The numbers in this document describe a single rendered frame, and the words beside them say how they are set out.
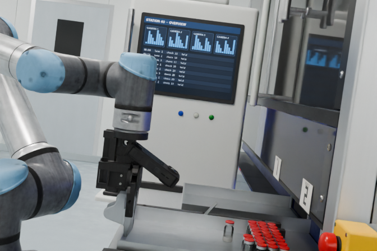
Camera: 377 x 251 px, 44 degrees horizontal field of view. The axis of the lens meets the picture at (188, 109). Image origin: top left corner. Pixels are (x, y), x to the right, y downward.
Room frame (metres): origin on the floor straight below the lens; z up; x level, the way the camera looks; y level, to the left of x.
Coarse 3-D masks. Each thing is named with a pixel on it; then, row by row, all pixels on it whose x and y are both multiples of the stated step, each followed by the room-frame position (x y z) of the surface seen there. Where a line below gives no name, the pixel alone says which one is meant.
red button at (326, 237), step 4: (320, 236) 0.75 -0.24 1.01; (324, 236) 0.74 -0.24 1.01; (328, 236) 0.74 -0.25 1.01; (332, 236) 0.74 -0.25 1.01; (320, 240) 0.75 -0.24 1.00; (324, 240) 0.74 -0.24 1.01; (328, 240) 0.73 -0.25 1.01; (332, 240) 0.73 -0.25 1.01; (336, 240) 0.73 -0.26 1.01; (320, 244) 0.74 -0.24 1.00; (324, 244) 0.73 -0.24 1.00; (328, 244) 0.73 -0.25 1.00; (332, 244) 0.73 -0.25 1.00; (336, 244) 0.73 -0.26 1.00; (320, 248) 0.74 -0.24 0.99; (324, 248) 0.73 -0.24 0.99; (328, 248) 0.73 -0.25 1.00; (332, 248) 0.73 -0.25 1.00; (336, 248) 0.73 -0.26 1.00
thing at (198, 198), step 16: (192, 192) 1.46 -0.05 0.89; (208, 192) 1.46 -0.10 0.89; (224, 192) 1.46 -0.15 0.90; (240, 192) 1.46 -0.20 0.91; (256, 192) 1.46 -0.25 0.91; (192, 208) 1.21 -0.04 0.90; (208, 208) 1.21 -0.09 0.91; (224, 208) 1.21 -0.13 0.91; (240, 208) 1.36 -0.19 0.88; (256, 208) 1.39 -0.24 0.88; (272, 208) 1.41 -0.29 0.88; (288, 208) 1.44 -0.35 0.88; (288, 224) 1.21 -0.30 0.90; (304, 224) 1.21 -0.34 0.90
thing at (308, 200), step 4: (304, 180) 1.03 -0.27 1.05; (304, 184) 1.02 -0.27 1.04; (308, 184) 0.99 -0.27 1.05; (304, 188) 1.02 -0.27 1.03; (308, 188) 0.99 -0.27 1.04; (312, 188) 0.96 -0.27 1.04; (304, 192) 1.01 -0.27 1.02; (308, 192) 0.98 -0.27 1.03; (308, 196) 0.98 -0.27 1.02; (300, 200) 1.04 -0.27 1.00; (308, 200) 0.97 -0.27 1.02; (300, 204) 1.03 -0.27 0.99; (304, 204) 1.00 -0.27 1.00; (308, 204) 0.97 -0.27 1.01; (304, 208) 0.99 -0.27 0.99; (308, 208) 0.97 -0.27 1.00; (308, 212) 0.96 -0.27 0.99
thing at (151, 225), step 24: (144, 216) 1.13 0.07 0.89; (168, 216) 1.12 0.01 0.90; (192, 216) 1.12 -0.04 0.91; (216, 216) 1.12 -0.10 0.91; (120, 240) 0.87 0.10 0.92; (144, 240) 0.98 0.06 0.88; (168, 240) 1.00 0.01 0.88; (192, 240) 1.02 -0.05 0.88; (216, 240) 1.04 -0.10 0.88; (240, 240) 1.07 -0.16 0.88
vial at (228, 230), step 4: (228, 224) 1.04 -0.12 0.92; (232, 224) 1.04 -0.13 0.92; (224, 228) 1.05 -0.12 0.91; (228, 228) 1.04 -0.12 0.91; (232, 228) 1.04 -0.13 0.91; (224, 232) 1.05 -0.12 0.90; (228, 232) 1.04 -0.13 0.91; (232, 232) 1.04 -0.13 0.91; (224, 236) 1.04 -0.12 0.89; (228, 236) 1.04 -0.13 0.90; (232, 236) 1.05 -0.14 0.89; (224, 240) 1.04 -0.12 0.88; (228, 240) 1.04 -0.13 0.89
